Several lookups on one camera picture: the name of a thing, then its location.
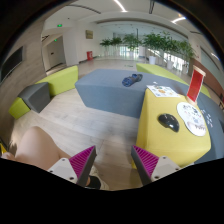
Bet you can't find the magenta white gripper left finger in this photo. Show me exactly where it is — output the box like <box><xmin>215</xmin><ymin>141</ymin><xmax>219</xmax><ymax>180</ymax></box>
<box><xmin>49</xmin><ymin>146</ymin><xmax>96</xmax><ymax>187</ymax></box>

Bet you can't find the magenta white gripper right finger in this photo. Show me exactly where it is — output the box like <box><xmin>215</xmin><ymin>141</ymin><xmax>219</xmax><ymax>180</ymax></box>
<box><xmin>131</xmin><ymin>145</ymin><xmax>180</xmax><ymax>185</ymax></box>

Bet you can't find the black computer mouse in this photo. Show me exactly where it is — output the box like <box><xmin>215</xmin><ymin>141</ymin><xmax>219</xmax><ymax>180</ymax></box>
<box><xmin>158</xmin><ymin>113</ymin><xmax>180</xmax><ymax>132</ymax></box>

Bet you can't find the round white mouse pad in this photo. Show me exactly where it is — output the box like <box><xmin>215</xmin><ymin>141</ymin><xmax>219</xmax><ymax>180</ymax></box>
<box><xmin>177</xmin><ymin>102</ymin><xmax>206</xmax><ymax>137</ymax></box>

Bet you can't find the black shoe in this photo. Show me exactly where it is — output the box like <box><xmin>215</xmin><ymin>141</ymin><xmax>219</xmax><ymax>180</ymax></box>
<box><xmin>87</xmin><ymin>176</ymin><xmax>101</xmax><ymax>190</ymax></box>

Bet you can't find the yellow square ottoman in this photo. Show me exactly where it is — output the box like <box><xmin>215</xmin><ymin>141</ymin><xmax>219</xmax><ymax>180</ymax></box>
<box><xmin>136</xmin><ymin>89</ymin><xmax>211</xmax><ymax>167</ymax></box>

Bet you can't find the person's bare knee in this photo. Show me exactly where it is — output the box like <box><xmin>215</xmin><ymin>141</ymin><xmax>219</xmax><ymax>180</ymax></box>
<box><xmin>2</xmin><ymin>126</ymin><xmax>70</xmax><ymax>170</ymax></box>

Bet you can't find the white printed leaflet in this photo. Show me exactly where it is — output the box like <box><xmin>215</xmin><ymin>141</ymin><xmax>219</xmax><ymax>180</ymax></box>
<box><xmin>147</xmin><ymin>85</ymin><xmax>179</xmax><ymax>97</ymax></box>

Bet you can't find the grey cube ottoman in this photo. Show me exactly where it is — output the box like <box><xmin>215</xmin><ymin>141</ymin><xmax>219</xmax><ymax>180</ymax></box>
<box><xmin>19</xmin><ymin>82</ymin><xmax>50</xmax><ymax>113</ymax></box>

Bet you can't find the large grey bench sofa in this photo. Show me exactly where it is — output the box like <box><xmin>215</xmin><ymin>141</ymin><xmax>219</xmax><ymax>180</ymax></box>
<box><xmin>75</xmin><ymin>69</ymin><xmax>224</xmax><ymax>163</ymax></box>

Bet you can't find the lime green bench left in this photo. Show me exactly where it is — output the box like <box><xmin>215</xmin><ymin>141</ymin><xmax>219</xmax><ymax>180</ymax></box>
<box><xmin>9</xmin><ymin>66</ymin><xmax>78</xmax><ymax>119</ymax></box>

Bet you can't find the lime green bench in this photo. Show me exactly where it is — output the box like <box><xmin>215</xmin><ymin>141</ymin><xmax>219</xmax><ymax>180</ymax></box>
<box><xmin>9</xmin><ymin>66</ymin><xmax>78</xmax><ymax>119</ymax></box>
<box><xmin>135</xmin><ymin>62</ymin><xmax>212</xmax><ymax>99</ymax></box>

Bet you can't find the blue folded cloth bag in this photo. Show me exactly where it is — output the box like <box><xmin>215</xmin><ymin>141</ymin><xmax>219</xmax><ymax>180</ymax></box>
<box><xmin>122</xmin><ymin>74</ymin><xmax>143</xmax><ymax>87</ymax></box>

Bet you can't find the lime green bench right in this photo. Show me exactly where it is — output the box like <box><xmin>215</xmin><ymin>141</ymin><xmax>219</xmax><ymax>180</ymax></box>
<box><xmin>135</xmin><ymin>62</ymin><xmax>212</xmax><ymax>99</ymax></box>

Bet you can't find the red sign stand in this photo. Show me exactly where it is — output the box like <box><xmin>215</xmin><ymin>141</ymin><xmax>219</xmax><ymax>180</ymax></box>
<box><xmin>186</xmin><ymin>66</ymin><xmax>206</xmax><ymax>105</ymax></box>

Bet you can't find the red fire extinguisher box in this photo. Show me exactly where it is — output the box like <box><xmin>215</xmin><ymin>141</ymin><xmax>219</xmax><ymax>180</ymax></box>
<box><xmin>87</xmin><ymin>51</ymin><xmax>93</xmax><ymax>61</ymax></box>

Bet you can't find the potted plant white pot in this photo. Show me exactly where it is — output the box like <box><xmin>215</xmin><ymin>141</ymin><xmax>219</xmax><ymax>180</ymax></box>
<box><xmin>142</xmin><ymin>32</ymin><xmax>165</xmax><ymax>66</ymax></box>

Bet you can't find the framed wall picture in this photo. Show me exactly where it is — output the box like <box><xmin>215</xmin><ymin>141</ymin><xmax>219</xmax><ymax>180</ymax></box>
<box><xmin>85</xmin><ymin>30</ymin><xmax>93</xmax><ymax>39</ymax></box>

